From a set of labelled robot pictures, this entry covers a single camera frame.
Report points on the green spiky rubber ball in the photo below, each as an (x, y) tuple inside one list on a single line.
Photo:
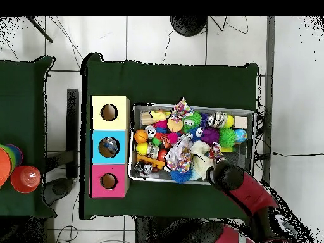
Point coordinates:
[(227, 136)]

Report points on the wooden box with three holes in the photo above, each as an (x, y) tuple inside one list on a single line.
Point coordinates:
[(121, 124)]

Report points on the black upright panel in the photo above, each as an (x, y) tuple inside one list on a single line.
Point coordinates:
[(73, 114)]

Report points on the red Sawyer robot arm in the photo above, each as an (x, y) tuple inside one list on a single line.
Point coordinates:
[(253, 195)]

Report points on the blue spiky rubber ball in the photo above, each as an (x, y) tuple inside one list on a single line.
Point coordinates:
[(181, 176)]

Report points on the yellow ball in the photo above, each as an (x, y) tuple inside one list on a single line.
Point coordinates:
[(229, 121)]

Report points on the cream waffle cloth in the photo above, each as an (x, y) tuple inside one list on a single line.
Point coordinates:
[(202, 157)]

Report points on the orange toy basketball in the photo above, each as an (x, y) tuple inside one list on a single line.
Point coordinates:
[(141, 136)]

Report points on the purple knobby rubber ball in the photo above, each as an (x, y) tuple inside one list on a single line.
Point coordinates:
[(210, 136)]

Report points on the black round stand base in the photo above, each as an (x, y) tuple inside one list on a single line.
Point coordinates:
[(188, 25)]

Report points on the dark green side tablecloth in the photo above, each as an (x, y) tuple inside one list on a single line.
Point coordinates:
[(22, 101)]

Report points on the red plastic cup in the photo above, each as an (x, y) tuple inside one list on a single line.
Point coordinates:
[(25, 179)]

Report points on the blue globe ball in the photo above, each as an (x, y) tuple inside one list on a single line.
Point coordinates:
[(240, 135)]

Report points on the black tripod leg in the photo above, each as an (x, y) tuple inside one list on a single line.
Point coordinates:
[(40, 29)]

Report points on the plain wooden block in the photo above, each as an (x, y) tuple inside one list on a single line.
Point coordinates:
[(241, 122)]

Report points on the grey oval floor base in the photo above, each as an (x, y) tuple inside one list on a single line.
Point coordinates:
[(59, 188)]

